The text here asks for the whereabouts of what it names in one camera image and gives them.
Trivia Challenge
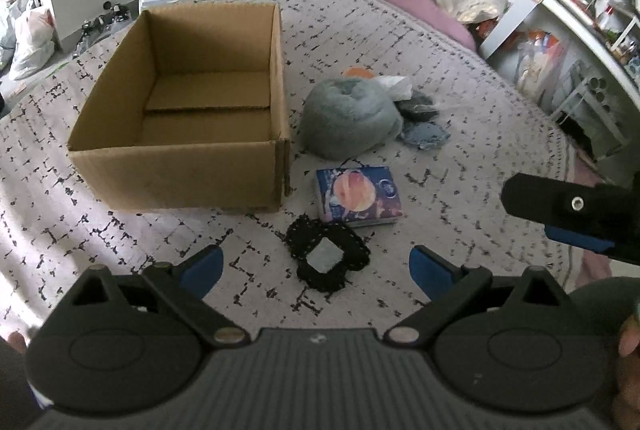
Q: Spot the brown cardboard box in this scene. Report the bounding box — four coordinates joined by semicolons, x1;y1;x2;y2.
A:
67;2;291;212

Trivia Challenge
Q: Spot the person's right hand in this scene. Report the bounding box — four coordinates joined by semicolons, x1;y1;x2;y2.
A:
612;316;640;430

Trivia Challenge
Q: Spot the white desk shelf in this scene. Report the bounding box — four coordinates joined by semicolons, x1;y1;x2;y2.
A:
480;0;639;180

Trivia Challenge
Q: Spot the white plastic item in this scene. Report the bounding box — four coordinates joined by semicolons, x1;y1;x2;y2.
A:
373;76;413;102

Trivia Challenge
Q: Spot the orange burger plush toy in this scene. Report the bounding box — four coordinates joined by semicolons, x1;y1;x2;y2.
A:
342;67;375;79

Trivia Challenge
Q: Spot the blue grey knitted cloth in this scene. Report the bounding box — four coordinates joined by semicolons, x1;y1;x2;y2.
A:
399;121;450;150

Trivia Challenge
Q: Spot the black crochet coaster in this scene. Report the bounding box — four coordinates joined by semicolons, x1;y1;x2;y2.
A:
284;214;371;294

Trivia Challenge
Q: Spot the patterned grey bedspread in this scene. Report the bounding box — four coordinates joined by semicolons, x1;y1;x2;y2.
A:
1;0;585;336

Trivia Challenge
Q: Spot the pink pillow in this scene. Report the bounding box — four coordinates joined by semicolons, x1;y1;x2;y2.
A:
383;0;476;52

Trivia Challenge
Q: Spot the dark grey bagged cloth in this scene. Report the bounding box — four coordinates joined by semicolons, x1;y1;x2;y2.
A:
395;91;439;122

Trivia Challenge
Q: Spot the white plastic bag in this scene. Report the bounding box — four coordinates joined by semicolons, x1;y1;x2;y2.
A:
10;6;55;80

